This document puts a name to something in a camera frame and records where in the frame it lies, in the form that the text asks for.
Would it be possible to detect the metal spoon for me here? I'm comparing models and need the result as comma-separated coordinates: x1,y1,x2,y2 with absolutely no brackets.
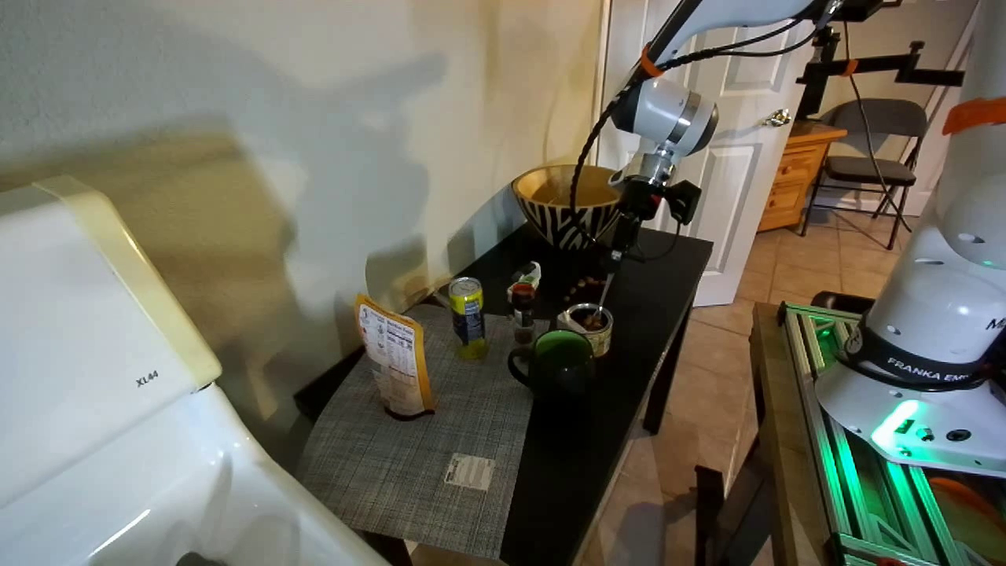
594,258,622,325

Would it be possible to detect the zebra pattern bowl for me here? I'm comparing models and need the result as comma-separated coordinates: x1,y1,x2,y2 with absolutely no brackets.
511,164,630,252

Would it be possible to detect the white panel door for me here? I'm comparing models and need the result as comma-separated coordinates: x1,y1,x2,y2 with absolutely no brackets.
600,0,804,308

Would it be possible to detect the heap of brown nuts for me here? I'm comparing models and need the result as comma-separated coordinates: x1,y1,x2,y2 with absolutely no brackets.
561,275,608,305

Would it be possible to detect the small cup of food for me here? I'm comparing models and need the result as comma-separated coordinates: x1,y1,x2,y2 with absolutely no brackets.
557,303,615,359

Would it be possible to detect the wooden dresser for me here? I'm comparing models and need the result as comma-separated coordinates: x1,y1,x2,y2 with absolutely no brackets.
758,119,849,233

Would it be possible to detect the red cap spice bottle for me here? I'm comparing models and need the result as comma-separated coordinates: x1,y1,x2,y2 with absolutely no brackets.
507,281,539,347

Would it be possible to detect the green and black mug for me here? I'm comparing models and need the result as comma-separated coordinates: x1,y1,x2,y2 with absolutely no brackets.
507,329,597,399

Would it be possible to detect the yellow and blue can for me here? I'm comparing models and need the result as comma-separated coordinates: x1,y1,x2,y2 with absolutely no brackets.
448,276,490,362

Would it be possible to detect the black cylinder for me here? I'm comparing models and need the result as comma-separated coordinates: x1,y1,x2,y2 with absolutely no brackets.
811,290,876,316

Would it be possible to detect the grey folding chair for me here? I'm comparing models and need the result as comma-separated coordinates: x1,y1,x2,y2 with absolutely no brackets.
799,97,931,252

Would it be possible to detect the orange snack pouch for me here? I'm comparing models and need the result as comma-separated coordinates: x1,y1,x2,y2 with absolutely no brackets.
354,293,438,422

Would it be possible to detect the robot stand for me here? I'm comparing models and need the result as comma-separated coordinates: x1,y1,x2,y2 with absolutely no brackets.
749,302,1006,566

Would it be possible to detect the grey woven placemat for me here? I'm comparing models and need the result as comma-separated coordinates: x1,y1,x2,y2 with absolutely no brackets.
297,303,545,560

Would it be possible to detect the orange object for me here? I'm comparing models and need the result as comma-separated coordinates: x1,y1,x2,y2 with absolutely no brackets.
931,475,1006,564

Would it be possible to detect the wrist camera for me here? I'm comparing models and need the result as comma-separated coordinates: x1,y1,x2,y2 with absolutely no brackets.
666,180,703,227

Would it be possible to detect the camera on mount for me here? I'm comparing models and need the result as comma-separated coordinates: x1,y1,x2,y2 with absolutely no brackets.
795,0,967,121

